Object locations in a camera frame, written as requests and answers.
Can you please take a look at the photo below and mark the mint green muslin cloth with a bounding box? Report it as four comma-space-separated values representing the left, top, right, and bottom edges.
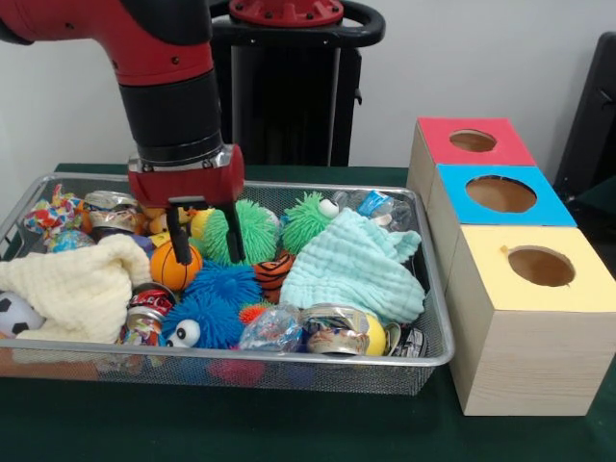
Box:
279, 208, 426, 325

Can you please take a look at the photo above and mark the green furry monster toy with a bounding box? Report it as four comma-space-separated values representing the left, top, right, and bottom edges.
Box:
281, 192, 340, 255

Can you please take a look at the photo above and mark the crushed colourful drink can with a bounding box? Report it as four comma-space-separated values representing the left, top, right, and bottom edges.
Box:
120, 308, 165, 347

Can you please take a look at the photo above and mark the dark green table cloth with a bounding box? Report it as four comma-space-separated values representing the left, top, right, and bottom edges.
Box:
0, 162, 616, 462

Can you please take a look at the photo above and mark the cream muslin cloth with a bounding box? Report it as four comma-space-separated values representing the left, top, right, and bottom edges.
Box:
0, 234, 153, 345

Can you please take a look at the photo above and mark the green spiky rubber ball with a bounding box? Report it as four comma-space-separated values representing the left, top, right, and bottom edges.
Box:
202, 198, 281, 267

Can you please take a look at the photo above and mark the small black white soccer ball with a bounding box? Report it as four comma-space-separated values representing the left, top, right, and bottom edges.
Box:
0, 292, 45, 338

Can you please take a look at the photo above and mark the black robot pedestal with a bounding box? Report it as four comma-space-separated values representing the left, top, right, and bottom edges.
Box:
207, 0, 386, 167

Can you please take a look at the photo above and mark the wooden box with three holes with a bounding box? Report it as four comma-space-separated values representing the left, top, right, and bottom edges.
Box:
407, 117, 616, 417

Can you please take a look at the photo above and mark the blue furry monster toy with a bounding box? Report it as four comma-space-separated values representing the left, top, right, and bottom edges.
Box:
159, 294, 246, 349

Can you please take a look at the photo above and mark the blue spiky rubber ball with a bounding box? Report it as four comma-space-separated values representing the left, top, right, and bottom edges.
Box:
183, 260, 263, 307

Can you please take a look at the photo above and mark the black upright panel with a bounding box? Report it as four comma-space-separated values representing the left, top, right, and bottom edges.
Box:
553, 32, 616, 222

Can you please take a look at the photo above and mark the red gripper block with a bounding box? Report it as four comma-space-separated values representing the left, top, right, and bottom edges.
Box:
128, 146, 245, 267

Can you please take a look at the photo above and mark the yellow plush animal toy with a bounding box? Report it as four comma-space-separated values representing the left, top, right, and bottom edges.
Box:
142, 206, 203, 237

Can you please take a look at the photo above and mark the clear mesh bin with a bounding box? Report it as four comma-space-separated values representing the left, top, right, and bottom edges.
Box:
0, 173, 455, 396

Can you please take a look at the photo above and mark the orange tiger striped ball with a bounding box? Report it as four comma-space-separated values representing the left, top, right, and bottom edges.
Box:
252, 250, 297, 304

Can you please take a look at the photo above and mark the small orange basketball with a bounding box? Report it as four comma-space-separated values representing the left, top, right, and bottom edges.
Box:
150, 239, 204, 292

